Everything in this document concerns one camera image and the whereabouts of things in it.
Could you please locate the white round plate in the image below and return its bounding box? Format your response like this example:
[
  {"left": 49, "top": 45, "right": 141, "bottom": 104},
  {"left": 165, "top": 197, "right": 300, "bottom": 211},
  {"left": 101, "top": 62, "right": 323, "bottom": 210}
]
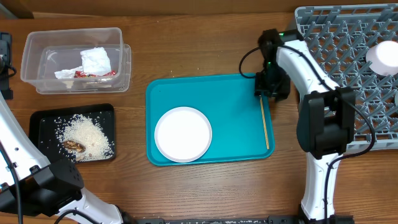
[{"left": 154, "top": 106, "right": 213, "bottom": 163}]

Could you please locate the pink bowl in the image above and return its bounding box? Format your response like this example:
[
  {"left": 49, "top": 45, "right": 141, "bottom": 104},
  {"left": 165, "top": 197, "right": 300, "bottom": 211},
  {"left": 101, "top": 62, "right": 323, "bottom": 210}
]
[{"left": 366, "top": 40, "right": 398, "bottom": 76}]

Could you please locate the white napkin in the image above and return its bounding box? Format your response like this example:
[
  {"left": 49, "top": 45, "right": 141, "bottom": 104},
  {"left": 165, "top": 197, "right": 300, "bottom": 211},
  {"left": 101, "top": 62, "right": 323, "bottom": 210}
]
[{"left": 80, "top": 47, "right": 112, "bottom": 76}]

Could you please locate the red snack wrapper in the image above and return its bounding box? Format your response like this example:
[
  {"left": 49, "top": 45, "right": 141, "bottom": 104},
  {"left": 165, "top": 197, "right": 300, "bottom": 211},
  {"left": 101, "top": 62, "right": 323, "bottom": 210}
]
[{"left": 73, "top": 70, "right": 116, "bottom": 78}]

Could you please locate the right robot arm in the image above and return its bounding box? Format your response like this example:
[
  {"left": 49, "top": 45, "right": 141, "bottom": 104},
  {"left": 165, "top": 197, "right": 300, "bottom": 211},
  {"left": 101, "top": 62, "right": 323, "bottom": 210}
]
[{"left": 254, "top": 29, "right": 355, "bottom": 223}]

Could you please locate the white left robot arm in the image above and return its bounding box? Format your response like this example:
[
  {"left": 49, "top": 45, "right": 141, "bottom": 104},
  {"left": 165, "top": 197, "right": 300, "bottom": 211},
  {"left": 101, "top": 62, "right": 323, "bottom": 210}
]
[{"left": 1, "top": 32, "right": 135, "bottom": 223}]

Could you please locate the grey dishwasher rack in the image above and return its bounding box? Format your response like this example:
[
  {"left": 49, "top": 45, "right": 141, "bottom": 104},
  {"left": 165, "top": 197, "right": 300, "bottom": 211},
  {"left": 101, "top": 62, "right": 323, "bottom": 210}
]
[{"left": 293, "top": 3, "right": 397, "bottom": 151}]

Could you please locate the black food waste tray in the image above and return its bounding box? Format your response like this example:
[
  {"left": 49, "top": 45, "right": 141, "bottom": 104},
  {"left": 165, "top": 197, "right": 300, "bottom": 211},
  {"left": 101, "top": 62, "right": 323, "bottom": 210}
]
[{"left": 29, "top": 103, "right": 116, "bottom": 162}]

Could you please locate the teal plastic tray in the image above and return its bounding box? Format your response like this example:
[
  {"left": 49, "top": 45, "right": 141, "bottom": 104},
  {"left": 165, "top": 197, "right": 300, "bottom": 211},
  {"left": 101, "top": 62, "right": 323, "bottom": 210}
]
[{"left": 146, "top": 74, "right": 275, "bottom": 166}]

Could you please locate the pile of white rice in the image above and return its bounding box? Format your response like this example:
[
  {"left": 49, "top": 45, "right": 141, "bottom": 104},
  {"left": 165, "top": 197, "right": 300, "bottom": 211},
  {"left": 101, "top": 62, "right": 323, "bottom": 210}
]
[{"left": 54, "top": 114, "right": 115, "bottom": 163}]

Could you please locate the white crumpled tissue in bin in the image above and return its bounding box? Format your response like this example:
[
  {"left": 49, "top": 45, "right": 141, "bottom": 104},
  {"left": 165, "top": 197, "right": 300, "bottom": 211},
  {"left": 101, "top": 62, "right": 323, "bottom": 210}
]
[{"left": 54, "top": 66, "right": 83, "bottom": 79}]

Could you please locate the brown food scrap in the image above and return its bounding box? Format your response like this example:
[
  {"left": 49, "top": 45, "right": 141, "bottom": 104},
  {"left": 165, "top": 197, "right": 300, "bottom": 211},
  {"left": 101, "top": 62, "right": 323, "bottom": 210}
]
[{"left": 63, "top": 140, "right": 86, "bottom": 152}]

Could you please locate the clear plastic bin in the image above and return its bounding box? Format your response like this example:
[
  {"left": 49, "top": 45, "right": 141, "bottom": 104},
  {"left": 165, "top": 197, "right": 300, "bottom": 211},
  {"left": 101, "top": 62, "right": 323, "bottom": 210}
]
[{"left": 20, "top": 27, "right": 132, "bottom": 95}]

